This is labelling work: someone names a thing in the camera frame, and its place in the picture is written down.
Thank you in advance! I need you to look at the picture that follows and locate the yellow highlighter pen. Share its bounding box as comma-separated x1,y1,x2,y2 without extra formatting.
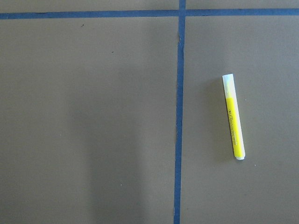
222,74,246,160

